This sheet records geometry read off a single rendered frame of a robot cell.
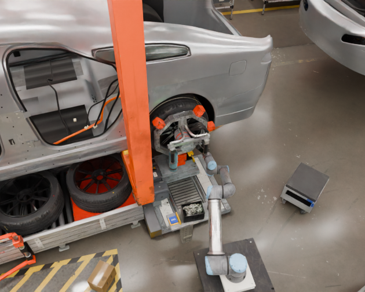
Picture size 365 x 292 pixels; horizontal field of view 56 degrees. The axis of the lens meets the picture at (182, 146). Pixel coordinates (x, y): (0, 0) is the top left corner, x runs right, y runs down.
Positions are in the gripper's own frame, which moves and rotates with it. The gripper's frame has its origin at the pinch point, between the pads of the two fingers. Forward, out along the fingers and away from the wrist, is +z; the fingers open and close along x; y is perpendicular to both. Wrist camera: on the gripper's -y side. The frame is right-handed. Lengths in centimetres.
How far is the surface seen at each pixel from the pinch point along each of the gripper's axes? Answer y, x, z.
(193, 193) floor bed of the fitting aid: 33, -49, -26
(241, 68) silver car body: -30, 86, 2
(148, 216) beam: -14, -86, -41
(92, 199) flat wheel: -75, -93, -26
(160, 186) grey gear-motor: -20, -52, -27
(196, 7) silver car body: 9, 86, 174
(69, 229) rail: -83, -124, -41
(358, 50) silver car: 124, 187, 34
